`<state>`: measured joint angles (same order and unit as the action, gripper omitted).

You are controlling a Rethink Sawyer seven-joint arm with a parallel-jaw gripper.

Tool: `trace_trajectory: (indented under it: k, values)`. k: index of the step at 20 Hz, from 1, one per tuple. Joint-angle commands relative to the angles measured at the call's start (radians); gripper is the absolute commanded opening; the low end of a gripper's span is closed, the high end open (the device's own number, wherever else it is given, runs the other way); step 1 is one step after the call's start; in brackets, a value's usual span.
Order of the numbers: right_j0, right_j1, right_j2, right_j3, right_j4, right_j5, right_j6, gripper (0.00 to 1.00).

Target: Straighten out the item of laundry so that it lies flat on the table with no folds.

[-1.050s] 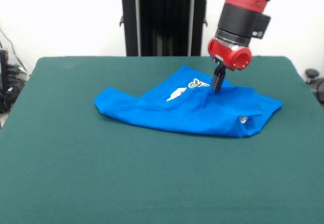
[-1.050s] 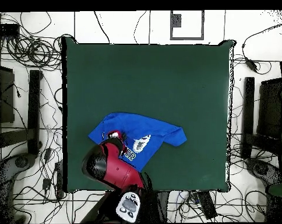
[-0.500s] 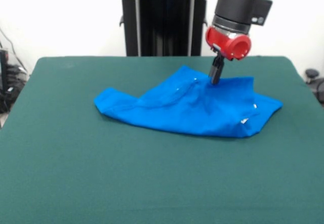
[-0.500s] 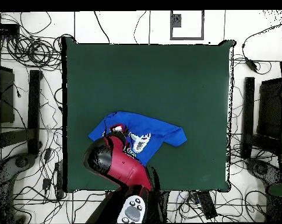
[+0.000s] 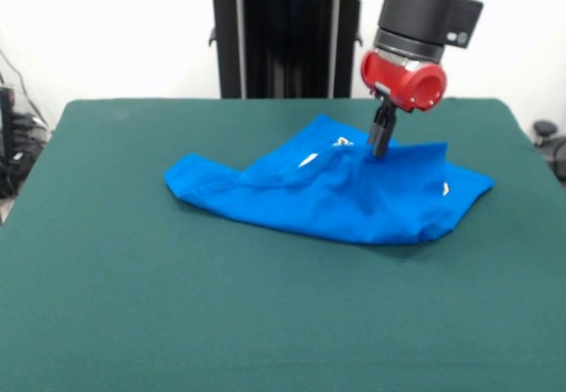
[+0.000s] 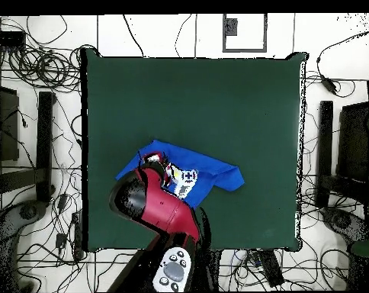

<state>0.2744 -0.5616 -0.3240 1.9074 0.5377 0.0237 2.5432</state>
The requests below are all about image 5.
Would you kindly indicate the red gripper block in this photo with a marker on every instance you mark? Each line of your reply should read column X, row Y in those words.
column 398, row 78

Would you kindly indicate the blue shirt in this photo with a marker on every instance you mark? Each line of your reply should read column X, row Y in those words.
column 336, row 197

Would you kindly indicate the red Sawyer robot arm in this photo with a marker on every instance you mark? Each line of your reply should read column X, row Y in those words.
column 429, row 7

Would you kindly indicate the grey office chair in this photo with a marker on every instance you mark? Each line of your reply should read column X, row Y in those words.
column 550, row 144

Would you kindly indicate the dark green table cloth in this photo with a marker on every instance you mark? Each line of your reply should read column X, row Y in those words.
column 221, row 321

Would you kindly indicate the black box with red mark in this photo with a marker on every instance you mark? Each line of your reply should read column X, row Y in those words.
column 6, row 122

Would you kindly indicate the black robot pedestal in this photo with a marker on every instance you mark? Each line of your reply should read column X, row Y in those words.
column 283, row 38

